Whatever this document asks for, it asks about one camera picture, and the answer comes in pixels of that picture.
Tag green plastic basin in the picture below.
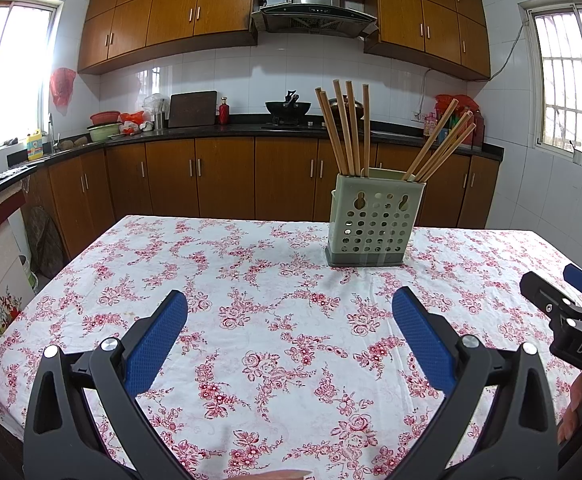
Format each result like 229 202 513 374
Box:
87 122 123 142

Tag gas stove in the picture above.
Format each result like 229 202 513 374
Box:
261 117 372 133

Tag red and white plastic bag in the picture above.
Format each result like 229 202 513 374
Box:
119 111 147 136

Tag sliding window with white frame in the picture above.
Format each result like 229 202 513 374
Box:
0 0 64 161

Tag round woven sieve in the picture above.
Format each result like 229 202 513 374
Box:
23 205 66 278

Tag yellow detergent bottle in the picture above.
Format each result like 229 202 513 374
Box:
27 129 44 162

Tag black kitchen countertop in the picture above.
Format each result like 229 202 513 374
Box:
0 115 504 216

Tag grey wall cable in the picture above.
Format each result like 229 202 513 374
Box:
490 22 528 81

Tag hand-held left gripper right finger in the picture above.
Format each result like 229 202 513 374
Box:
386 286 563 480

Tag wooden upper kitchen cabinets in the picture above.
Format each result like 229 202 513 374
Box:
77 0 492 81

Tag barred window with white frame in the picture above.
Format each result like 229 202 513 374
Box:
517 0 582 171

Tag red floral tablecloth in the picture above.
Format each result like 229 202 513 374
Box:
0 215 582 480

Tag black wok with handle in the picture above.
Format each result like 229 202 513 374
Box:
265 90 312 117

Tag person's right hand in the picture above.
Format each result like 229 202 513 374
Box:
556 374 582 445

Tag green perforated utensil holder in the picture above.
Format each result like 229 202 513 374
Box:
325 167 427 267

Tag metal sink faucet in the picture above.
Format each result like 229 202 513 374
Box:
46 112 62 153

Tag wall socket with cable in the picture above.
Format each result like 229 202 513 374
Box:
413 67 437 122

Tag wooden base kitchen cabinets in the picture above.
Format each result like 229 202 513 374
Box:
23 137 501 266

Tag hanging red plastic bag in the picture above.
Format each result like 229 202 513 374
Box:
50 67 78 107

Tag clear plastic bag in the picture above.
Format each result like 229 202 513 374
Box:
142 93 168 116

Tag white bucket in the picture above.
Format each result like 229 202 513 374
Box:
18 255 39 291

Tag wok with lid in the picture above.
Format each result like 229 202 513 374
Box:
323 97 367 120

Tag person's left hand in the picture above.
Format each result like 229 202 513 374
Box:
248 469 314 480

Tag dark wooden cutting board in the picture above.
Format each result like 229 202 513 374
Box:
167 90 218 129

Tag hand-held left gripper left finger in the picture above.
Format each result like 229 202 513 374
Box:
22 289 194 480

